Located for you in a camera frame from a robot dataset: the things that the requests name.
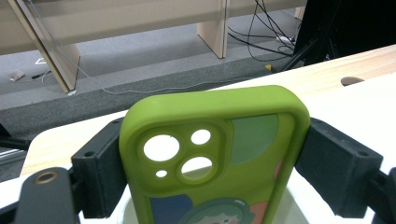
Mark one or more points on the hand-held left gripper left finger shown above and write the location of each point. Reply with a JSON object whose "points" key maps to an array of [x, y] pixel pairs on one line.
{"points": [[99, 174]]}

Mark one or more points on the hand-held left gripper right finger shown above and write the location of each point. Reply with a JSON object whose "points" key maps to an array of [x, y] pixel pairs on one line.
{"points": [[339, 174]]}

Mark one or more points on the green cartoon phone case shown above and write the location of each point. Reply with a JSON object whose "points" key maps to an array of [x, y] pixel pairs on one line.
{"points": [[218, 186]]}

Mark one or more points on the white table sheet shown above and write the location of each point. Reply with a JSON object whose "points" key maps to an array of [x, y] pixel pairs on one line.
{"points": [[358, 118]]}

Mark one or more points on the black tripod stand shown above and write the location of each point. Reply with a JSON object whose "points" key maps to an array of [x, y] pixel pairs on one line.
{"points": [[299, 57], [12, 141]]}

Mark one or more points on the small black floor tool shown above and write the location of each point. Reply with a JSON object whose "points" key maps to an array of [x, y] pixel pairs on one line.
{"points": [[39, 75]]}

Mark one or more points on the yellow floor tape piece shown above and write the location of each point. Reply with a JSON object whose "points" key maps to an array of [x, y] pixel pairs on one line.
{"points": [[268, 67]]}

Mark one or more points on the small white floor object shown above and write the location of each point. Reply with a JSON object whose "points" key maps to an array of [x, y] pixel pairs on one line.
{"points": [[16, 75]]}

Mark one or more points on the black curtain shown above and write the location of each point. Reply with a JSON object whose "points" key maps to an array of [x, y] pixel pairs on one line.
{"points": [[358, 25]]}

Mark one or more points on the beige wooden shelf unit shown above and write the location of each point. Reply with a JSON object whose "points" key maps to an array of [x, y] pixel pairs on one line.
{"points": [[124, 21]]}

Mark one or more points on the metal floor rail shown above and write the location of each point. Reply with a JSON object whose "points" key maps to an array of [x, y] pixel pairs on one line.
{"points": [[12, 157]]}

